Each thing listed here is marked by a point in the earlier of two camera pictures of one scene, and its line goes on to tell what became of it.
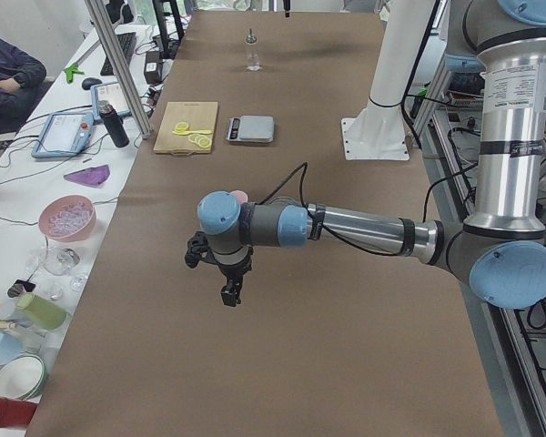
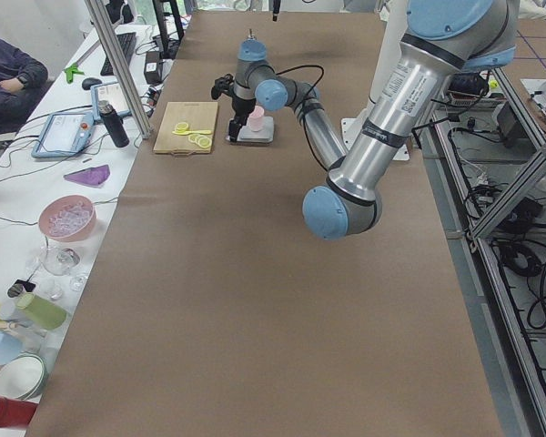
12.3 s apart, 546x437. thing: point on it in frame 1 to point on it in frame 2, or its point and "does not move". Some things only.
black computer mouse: (88, 82) does not move
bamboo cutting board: (198, 116) does not move
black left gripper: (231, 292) to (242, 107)
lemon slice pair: (201, 140) does not move
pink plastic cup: (241, 196) to (257, 118)
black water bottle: (115, 126) does not move
